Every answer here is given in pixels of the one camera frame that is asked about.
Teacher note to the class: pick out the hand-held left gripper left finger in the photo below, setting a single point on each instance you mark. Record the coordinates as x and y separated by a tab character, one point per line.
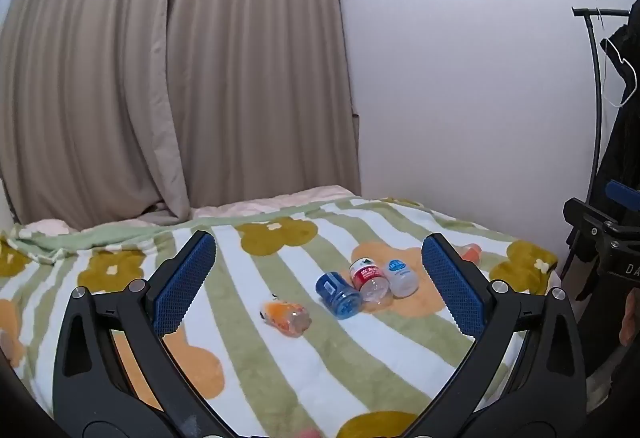
184	285

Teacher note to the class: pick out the beige curtain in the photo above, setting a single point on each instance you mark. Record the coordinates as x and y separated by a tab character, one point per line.
165	77

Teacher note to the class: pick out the orange juice bottle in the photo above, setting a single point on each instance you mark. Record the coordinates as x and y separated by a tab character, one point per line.
286	316

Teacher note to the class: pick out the blue plastic bottle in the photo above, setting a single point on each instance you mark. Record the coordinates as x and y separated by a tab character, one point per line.
339	296

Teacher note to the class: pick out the blue label clear bottle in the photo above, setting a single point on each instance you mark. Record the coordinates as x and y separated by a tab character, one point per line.
402	275

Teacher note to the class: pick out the floral striped blanket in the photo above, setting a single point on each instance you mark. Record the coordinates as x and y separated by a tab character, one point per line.
280	368

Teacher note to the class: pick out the pale pink bed sheet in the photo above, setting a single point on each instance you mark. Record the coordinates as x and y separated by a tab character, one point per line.
280	200

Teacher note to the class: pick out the person's right hand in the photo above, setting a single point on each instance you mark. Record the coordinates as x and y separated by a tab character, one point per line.
629	320

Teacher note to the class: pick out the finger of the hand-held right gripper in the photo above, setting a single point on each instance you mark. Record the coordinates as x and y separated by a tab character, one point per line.
624	194

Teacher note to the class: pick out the dark hanging clothing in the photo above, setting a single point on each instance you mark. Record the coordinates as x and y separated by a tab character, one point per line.
625	142

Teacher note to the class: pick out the black clothes rack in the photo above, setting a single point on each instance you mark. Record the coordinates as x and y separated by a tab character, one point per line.
596	107

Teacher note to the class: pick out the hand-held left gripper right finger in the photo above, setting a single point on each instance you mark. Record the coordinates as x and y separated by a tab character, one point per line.
452	290

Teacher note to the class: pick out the red label clear bottle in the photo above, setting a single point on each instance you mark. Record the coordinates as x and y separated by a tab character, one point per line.
370	281

